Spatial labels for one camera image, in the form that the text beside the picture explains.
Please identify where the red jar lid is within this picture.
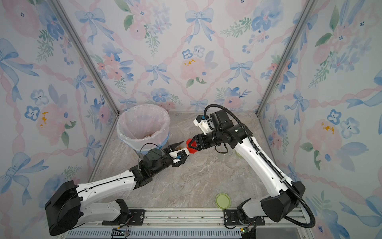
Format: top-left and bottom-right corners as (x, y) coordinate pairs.
(186, 138), (199, 154)

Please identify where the red lid peanut jar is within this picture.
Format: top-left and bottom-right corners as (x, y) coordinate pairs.
(175, 142), (187, 151)

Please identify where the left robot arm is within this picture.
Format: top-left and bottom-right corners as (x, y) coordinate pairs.
(44, 143), (190, 236)

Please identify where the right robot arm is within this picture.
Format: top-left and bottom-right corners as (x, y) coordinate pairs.
(187, 110), (308, 227)

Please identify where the grey mesh trash bin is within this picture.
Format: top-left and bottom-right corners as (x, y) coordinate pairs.
(132, 144), (151, 156)

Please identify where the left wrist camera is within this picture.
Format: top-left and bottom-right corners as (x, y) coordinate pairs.
(169, 148), (190, 160)

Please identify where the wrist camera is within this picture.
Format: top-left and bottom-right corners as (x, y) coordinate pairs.
(169, 148), (190, 160)
(193, 115), (216, 135)

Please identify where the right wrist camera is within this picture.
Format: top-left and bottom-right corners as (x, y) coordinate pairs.
(193, 115), (216, 135)

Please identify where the thin black left cable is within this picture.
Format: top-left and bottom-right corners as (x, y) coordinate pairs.
(137, 142), (165, 171)

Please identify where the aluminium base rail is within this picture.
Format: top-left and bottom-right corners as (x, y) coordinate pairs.
(58, 208), (313, 239)

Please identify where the black corrugated cable conduit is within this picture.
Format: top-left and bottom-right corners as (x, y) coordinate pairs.
(203, 104), (316, 229)

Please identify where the right aluminium corner post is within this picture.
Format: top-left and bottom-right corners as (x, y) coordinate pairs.
(256, 0), (316, 117)

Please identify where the aluminium corner post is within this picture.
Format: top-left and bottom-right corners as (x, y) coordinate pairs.
(256, 0), (316, 117)
(48, 1), (120, 116)

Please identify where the left aluminium corner post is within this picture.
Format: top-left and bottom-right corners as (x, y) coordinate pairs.
(48, 1), (120, 116)

